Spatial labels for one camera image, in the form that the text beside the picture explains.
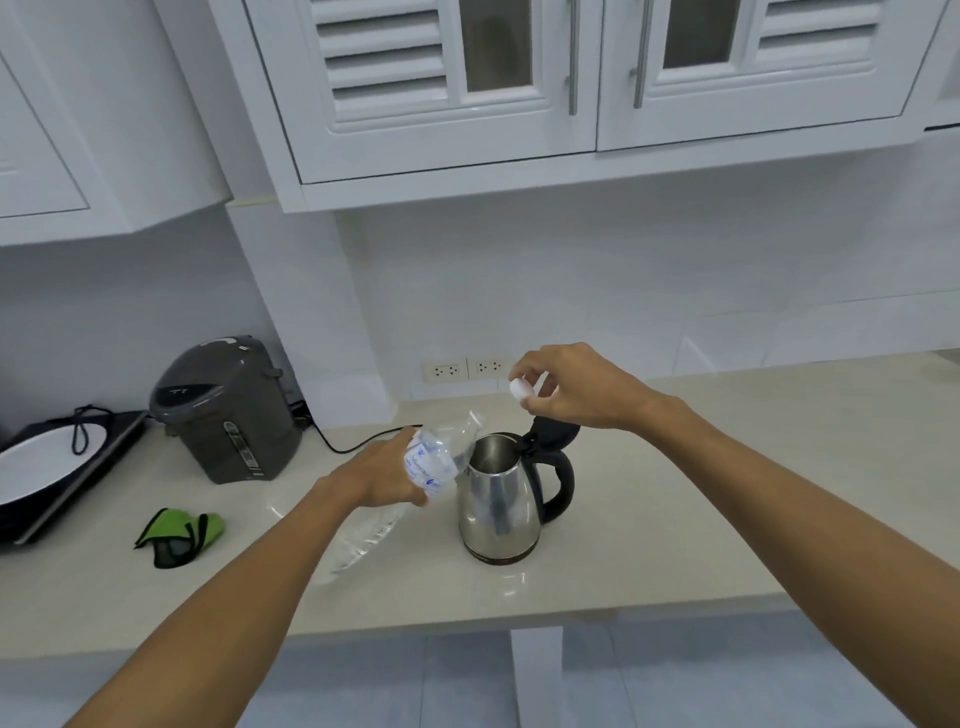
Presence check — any green and black cloth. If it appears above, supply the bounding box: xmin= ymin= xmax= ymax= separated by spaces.
xmin=133 ymin=507 xmax=228 ymax=570

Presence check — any white louvered cabinet door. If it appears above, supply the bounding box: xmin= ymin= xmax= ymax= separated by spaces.
xmin=597 ymin=0 xmax=951 ymax=152
xmin=247 ymin=0 xmax=601 ymax=183

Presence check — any person's right forearm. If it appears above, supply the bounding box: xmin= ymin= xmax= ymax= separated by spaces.
xmin=637 ymin=390 xmax=960 ymax=728

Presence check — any stainless steel electric kettle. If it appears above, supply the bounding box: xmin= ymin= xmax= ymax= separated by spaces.
xmin=457 ymin=420 xmax=582 ymax=565

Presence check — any silver bar door handle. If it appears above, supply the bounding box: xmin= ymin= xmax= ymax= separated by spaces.
xmin=566 ymin=0 xmax=581 ymax=117
xmin=632 ymin=0 xmax=656 ymax=111

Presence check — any person's right hand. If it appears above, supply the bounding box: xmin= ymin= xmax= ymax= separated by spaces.
xmin=508 ymin=342 xmax=661 ymax=433

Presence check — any person's left hand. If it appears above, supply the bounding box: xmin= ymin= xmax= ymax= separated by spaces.
xmin=318 ymin=427 xmax=435 ymax=511

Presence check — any black looped cord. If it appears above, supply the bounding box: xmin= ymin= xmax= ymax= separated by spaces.
xmin=71 ymin=405 xmax=118 ymax=456

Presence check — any person's left forearm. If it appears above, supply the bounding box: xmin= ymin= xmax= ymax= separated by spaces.
xmin=66 ymin=474 xmax=354 ymax=728

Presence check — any plain white wall cabinet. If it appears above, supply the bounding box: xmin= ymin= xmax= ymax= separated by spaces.
xmin=0 ymin=0 xmax=234 ymax=247

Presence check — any grey electric thermo pot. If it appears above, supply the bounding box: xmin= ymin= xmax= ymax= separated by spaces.
xmin=148 ymin=335 xmax=305 ymax=486

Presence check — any black power cable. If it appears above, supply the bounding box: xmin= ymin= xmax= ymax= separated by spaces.
xmin=288 ymin=401 xmax=425 ymax=456

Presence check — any black induction cooker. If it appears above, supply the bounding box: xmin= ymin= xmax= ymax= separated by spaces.
xmin=0 ymin=410 xmax=151 ymax=547

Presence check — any white round plate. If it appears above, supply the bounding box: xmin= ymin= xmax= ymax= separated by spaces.
xmin=0 ymin=427 xmax=121 ymax=508

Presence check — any white louvered wall cabinet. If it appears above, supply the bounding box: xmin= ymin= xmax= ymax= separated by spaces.
xmin=153 ymin=0 xmax=960 ymax=215

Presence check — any clear plastic water bottle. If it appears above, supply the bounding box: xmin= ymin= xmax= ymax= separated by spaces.
xmin=311 ymin=411 xmax=485 ymax=586

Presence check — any white counter support leg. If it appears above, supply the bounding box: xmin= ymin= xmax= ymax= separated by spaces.
xmin=510 ymin=626 xmax=565 ymax=728

